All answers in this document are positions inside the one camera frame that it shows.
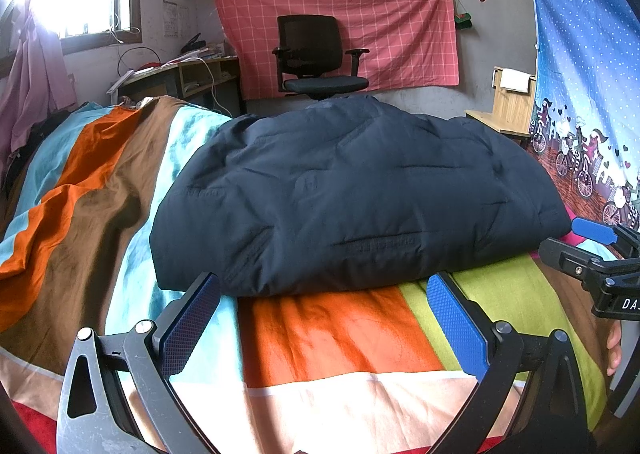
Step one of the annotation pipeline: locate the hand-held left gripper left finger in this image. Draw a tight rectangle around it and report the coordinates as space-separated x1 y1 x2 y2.
56 273 221 454

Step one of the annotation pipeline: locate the light wooden chair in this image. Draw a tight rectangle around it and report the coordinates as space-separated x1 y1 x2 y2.
465 66 538 147

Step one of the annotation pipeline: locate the white cable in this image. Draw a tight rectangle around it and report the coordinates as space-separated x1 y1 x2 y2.
196 56 234 117

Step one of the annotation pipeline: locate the pink hanging garment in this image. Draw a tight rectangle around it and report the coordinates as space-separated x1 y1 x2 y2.
0 0 78 159

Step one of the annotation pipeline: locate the colourful striped bed sheet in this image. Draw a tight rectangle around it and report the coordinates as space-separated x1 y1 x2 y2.
0 96 621 454

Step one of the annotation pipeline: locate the red checked wall cloth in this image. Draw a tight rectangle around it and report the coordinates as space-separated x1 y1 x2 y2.
212 0 460 100

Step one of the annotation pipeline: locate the thin wire loop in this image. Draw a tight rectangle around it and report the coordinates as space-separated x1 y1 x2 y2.
118 47 162 75

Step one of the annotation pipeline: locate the black office chair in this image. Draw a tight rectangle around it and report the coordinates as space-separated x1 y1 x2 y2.
271 14 371 102

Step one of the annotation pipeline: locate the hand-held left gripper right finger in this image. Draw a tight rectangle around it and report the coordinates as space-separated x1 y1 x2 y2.
426 273 586 454

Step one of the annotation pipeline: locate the person's right hand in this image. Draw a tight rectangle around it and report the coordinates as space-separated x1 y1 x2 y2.
606 321 623 375

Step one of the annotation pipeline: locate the wooden desk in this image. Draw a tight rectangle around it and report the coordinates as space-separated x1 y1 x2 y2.
107 55 242 117

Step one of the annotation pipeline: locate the blue printed curtain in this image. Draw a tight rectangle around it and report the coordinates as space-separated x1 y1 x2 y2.
520 0 640 245

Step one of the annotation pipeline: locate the white cloth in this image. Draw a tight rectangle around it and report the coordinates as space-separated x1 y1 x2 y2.
500 68 531 94

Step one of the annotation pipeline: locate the wall calendar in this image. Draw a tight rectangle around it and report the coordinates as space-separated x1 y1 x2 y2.
162 1 191 39

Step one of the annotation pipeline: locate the dark navy padded jacket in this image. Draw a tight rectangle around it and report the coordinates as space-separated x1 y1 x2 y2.
150 94 573 297

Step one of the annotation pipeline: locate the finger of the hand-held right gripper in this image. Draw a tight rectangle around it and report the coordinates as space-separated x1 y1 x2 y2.
570 217 640 255
539 237 608 292

